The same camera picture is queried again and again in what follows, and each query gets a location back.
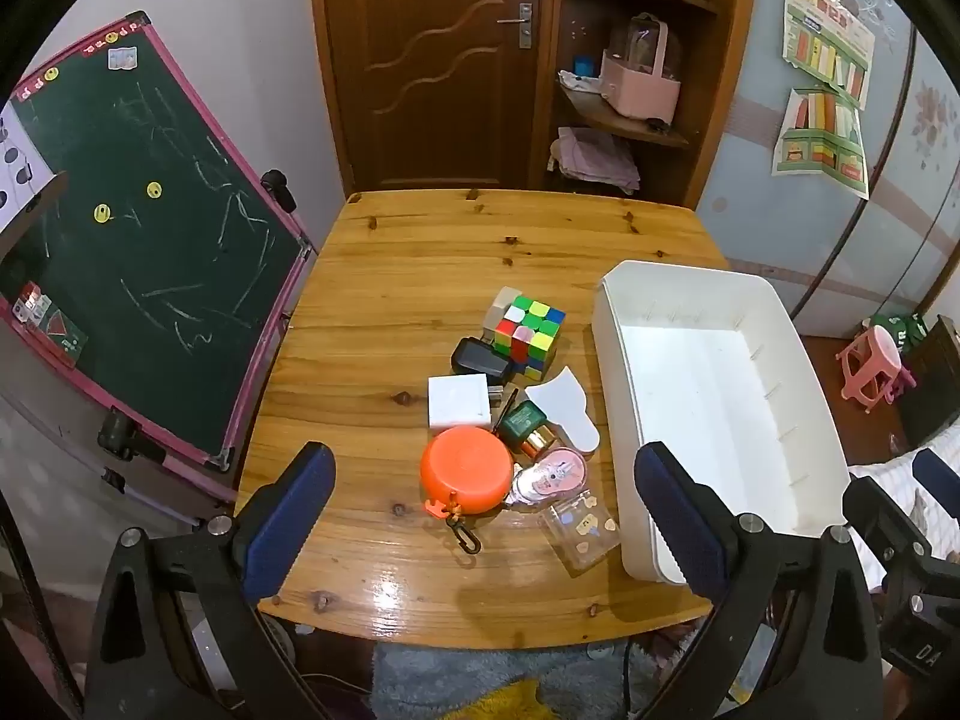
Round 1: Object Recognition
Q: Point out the white fan-shaped plastic piece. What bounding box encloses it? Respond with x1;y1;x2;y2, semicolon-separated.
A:
523;366;603;457

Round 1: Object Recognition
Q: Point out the wall poster with green shelves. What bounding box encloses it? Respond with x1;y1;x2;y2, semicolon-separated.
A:
772;86;871;200

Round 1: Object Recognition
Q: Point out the green bag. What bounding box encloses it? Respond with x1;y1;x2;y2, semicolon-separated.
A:
870;311;931;353

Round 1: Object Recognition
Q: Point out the pink correction tape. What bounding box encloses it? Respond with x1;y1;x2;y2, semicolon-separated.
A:
506;444;587;509

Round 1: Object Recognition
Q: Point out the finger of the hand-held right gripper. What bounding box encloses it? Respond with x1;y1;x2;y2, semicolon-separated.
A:
911;448;960;522
841;476;960;680

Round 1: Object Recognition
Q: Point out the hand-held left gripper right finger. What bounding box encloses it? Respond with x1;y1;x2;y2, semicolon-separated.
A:
634;441;886;720

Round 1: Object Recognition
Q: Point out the brown wooden door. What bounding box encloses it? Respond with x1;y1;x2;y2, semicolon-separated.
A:
307;0;560;192

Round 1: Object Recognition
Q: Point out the green chalkboard with pink frame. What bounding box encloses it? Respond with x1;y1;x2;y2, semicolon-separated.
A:
0;11;316;507

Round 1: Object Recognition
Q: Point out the white plastic bin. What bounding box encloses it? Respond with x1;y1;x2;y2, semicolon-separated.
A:
592;260;852;587

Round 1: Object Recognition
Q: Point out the orange round container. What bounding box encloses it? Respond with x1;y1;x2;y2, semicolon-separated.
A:
420;426;515;556

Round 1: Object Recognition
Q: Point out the grey fluffy rug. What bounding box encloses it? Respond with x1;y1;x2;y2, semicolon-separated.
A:
371;641;661;720

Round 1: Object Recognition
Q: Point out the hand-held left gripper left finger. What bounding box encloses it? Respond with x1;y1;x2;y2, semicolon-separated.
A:
84;441;336;720

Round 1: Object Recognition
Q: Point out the pale blue wardrobe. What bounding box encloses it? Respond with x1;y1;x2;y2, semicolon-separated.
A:
697;0;960;331

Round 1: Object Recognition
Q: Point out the silver door handle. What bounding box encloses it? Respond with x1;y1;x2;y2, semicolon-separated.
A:
496;2;535;50

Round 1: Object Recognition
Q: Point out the wall poster with white border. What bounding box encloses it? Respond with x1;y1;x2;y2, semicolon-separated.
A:
780;0;878;110

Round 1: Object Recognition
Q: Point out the black charger plug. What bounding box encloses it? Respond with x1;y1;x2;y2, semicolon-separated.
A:
450;336;518;391

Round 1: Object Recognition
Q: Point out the white square charger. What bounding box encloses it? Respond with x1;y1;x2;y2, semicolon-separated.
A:
427;375;503;430

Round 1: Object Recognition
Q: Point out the black easel knob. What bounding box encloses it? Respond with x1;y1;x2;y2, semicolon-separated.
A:
260;170;297;215
97;409;166;466

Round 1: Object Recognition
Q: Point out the wooden corner shelf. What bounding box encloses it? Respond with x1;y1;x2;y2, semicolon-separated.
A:
536;0;758;211

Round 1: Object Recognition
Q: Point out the beige power adapter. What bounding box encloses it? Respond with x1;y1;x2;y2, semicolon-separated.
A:
484;286;524;335

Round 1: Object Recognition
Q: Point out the folded pink cloth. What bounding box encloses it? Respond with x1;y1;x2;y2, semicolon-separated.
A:
550;127;642;196

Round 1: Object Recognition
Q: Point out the clear plastic box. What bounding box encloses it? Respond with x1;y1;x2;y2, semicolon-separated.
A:
536;487;622;578

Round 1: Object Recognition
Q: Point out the pink plastic stool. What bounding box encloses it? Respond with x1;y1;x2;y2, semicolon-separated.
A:
835;326;917;415

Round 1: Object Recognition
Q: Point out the pink basket with clear dome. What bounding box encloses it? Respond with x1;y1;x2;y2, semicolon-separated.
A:
600;13;683;121

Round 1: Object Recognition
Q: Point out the yellow cloth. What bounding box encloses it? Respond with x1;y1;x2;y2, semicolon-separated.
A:
442;679;556;720

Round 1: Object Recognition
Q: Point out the multicoloured puzzle cube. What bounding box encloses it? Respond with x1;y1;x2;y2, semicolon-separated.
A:
491;298;567;382

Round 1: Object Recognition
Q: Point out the white sheet with black dots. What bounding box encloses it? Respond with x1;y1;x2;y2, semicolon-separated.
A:
0;101;57;233

